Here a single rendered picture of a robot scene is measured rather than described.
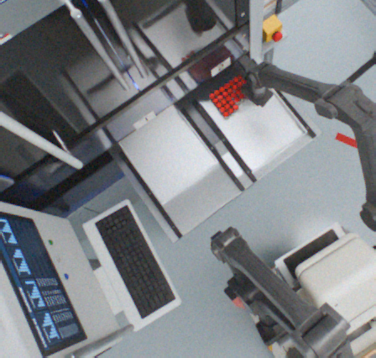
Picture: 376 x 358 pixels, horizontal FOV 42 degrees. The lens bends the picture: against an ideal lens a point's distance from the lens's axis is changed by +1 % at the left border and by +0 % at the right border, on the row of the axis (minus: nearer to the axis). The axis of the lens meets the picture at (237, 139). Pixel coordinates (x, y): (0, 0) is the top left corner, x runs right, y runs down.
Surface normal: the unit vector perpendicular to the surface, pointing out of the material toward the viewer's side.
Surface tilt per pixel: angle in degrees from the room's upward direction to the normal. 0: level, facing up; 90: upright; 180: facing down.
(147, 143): 0
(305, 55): 0
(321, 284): 42
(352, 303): 48
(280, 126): 0
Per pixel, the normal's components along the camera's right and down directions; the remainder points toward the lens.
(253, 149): -0.02, -0.25
